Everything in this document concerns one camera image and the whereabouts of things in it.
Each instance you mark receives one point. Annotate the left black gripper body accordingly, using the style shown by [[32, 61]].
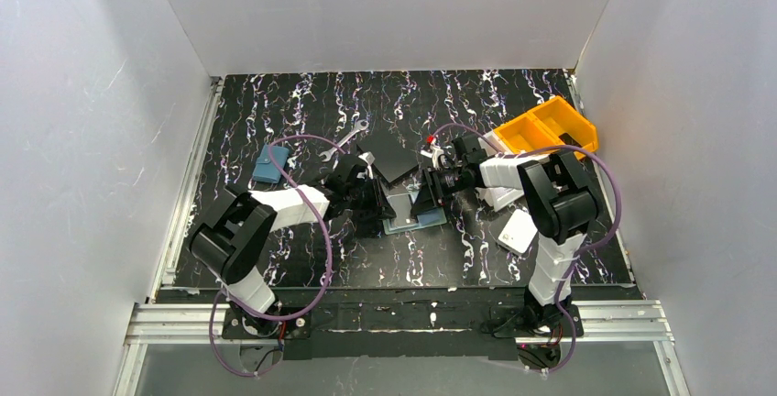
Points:
[[373, 192]]

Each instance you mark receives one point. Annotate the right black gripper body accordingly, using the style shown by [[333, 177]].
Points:
[[429, 185]]

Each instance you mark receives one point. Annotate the green card holder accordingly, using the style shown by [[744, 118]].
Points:
[[435, 217]]

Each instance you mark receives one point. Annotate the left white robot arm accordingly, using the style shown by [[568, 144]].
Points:
[[229, 237]]

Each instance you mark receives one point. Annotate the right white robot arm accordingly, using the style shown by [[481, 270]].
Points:
[[559, 194]]

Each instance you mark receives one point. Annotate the blue card wallet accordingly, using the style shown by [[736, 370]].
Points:
[[269, 164]]

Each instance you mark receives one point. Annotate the white plastic bin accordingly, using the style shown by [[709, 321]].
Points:
[[498, 198]]

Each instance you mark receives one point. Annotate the black square plate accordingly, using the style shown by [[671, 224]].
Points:
[[392, 160]]

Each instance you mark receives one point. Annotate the orange plastic bin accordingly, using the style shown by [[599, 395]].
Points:
[[529, 132], [563, 121]]

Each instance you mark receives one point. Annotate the silver wrench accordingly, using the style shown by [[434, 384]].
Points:
[[359, 126]]

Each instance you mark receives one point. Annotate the white square box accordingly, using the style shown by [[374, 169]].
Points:
[[518, 233]]

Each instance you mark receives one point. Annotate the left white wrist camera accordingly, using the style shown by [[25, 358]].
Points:
[[367, 173]]

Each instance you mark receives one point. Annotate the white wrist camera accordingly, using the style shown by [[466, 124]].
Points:
[[367, 173], [435, 153]]

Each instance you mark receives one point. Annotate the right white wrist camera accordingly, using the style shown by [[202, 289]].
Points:
[[435, 153]]

